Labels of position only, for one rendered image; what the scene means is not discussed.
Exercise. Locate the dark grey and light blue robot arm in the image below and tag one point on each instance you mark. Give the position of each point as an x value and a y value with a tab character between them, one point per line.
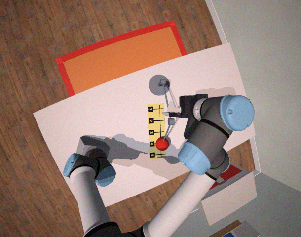
202	153

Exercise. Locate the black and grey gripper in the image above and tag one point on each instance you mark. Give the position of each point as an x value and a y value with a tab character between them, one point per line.
187	103

